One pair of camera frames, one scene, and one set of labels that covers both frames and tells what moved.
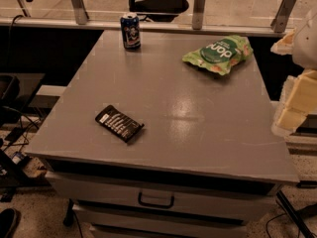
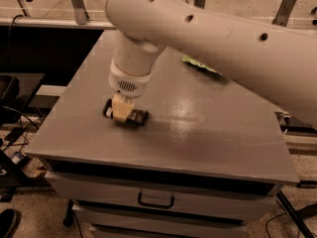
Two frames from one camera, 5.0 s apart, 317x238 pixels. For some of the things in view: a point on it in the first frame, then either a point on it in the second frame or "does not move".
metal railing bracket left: x=81 y=13 does not move
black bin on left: x=9 y=90 does not move
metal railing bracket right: x=281 y=18 does not move
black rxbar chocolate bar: x=118 y=123 -> x=135 y=116
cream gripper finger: x=300 y=92 -> x=131 y=84
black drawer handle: x=156 y=204 does not move
